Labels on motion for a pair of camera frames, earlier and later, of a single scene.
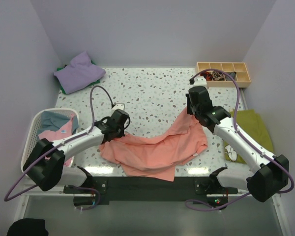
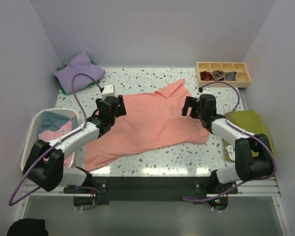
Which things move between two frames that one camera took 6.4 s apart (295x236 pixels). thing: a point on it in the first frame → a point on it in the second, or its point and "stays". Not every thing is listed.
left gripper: x=121 y=133 → x=121 y=110
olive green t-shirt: x=249 y=124 stays
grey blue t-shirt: x=53 y=120 stays
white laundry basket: x=32 y=138 stays
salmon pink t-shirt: x=157 y=157 → x=153 y=120
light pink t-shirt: x=57 y=134 stays
